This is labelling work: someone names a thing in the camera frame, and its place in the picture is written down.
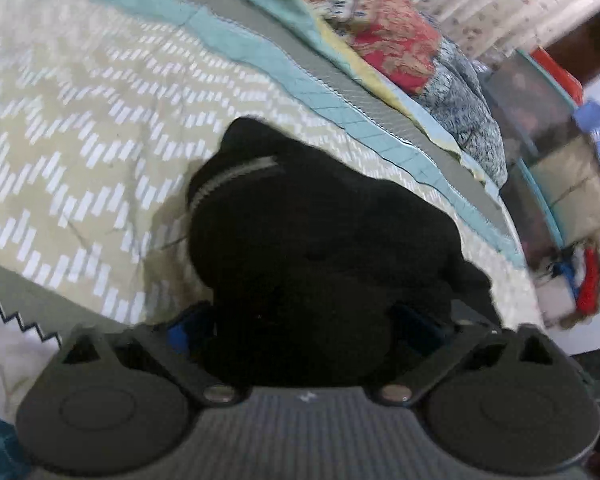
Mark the red garment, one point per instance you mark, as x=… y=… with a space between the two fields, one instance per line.
x=590 y=280

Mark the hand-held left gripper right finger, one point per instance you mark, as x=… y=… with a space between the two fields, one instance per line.
x=420 y=327

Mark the white floral patchwork blanket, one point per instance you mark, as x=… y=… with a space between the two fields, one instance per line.
x=0 y=360

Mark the clear teal-rimmed storage bin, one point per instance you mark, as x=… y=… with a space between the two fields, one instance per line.
x=530 y=105
x=570 y=190

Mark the beige chevron quilt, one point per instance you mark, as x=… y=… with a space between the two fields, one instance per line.
x=80 y=135

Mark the pink striped floral cloth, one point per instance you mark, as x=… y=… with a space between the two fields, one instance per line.
x=490 y=5

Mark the red floral pillow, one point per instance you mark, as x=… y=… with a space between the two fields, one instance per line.
x=395 y=35

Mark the grey blue patterned cloth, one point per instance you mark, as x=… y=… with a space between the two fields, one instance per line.
x=460 y=100

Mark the black pants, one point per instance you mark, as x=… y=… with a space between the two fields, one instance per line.
x=320 y=260

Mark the dark wooden furniture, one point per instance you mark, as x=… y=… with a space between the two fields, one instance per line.
x=580 y=50

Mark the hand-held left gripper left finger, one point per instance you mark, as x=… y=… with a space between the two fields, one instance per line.
x=190 y=330

